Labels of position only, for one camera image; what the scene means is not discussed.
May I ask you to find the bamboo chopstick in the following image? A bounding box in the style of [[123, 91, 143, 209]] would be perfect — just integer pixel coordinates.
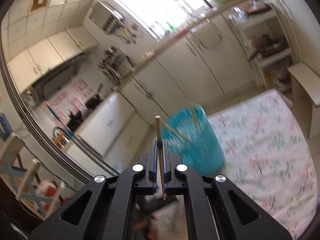
[[161, 119, 191, 142], [188, 100, 201, 131], [155, 115, 166, 200]]

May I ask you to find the teal perforated plastic basket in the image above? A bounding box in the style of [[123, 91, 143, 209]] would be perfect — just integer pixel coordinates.
[[162, 104, 225, 177]]

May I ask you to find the black frying pan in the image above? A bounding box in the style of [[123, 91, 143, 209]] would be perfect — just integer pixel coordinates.
[[85, 94, 103, 111]]

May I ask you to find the floral tablecloth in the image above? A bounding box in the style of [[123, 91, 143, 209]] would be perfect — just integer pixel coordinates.
[[207, 89, 318, 239]]

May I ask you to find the range hood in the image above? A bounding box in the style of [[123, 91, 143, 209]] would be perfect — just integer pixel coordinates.
[[32, 53, 86, 103]]

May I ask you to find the pan on rack shelf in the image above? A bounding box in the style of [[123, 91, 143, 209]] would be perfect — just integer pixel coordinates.
[[252, 34, 284, 58]]

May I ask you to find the white storage rack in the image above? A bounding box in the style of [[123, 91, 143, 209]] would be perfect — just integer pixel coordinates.
[[227, 1, 295, 92]]

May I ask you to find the small white wooden stool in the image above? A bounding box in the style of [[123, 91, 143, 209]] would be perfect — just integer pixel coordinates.
[[287, 62, 319, 139]]

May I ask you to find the mop with blue handle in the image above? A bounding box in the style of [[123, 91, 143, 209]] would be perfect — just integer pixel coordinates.
[[43, 101, 118, 178]]

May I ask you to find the wall utensil rack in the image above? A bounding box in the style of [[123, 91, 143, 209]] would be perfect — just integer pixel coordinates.
[[97, 46, 136, 86]]

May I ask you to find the wall water heater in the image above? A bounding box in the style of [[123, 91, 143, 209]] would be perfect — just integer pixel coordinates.
[[89, 1, 124, 35]]

